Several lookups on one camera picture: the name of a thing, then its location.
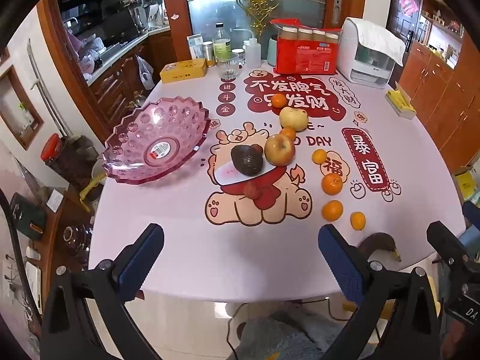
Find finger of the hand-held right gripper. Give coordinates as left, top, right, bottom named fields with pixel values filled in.
left=462, top=200, right=480, bottom=227
left=427, top=221, right=474, bottom=271

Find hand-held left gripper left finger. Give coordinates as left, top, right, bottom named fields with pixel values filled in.
left=40, top=223, right=166, bottom=360

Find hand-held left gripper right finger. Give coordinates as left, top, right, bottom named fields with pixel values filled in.
left=318, top=224, right=451, bottom=360

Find large orange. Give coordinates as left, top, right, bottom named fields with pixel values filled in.
left=321, top=173, right=344, bottom=196

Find yellow-red apple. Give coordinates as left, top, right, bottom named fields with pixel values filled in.
left=264, top=134, right=296, bottom=166

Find pink plastic fruit bowl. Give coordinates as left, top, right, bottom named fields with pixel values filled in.
left=98, top=97, right=211, bottom=185

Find dark avocado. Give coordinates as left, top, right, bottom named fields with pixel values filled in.
left=230, top=144, right=265, bottom=176

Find overripe dark banana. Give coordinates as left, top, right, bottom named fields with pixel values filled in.
left=358, top=233, right=402, bottom=262

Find blue fluffy rug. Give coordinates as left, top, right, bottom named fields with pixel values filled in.
left=240, top=307, right=361, bottom=360

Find wooden sideboard cabinets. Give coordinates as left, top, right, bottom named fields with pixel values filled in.
left=397, top=41, right=480, bottom=173

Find dark green pouch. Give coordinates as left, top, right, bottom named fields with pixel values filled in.
left=11, top=193, right=47, bottom=241

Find small yellow box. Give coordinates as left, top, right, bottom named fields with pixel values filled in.
left=385, top=82, right=417, bottom=121

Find red-lidded glass jar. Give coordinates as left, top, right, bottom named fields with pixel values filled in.
left=40, top=133, right=94, bottom=192

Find yellow pear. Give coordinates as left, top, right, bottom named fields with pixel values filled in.
left=279, top=107, right=309, bottom=132

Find cooking oil bottle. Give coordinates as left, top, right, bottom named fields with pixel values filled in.
left=127, top=91, right=148, bottom=110

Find wooden kitchen cabinets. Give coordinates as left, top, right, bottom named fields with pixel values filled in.
left=88, top=26, right=188, bottom=128

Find white countertop appliance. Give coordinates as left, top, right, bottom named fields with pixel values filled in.
left=336, top=17, right=406, bottom=90

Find white plastic bag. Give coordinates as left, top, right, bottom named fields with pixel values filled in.
left=135, top=54, right=155, bottom=91

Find yellow tin box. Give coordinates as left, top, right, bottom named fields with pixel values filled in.
left=160, top=59, right=208, bottom=84

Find white towel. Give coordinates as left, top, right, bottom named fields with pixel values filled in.
left=354, top=19, right=406, bottom=64

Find white refrigerator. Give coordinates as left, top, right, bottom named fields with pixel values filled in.
left=0, top=19, right=72, bottom=151

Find red pack of bottles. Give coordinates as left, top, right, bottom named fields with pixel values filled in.
left=270, top=19, right=343, bottom=75

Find clear drinking glass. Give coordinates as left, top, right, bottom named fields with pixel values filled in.
left=218, top=53, right=241, bottom=80

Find blue and white carton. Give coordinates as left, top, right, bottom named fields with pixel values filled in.
left=187, top=33, right=204, bottom=60

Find teal canister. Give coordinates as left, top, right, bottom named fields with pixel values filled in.
left=267, top=34, right=280, bottom=66

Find white squeeze bottle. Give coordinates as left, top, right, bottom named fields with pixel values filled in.
left=244, top=28, right=261, bottom=69

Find glass bottle with green label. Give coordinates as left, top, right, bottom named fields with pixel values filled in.
left=213, top=22, right=230, bottom=64

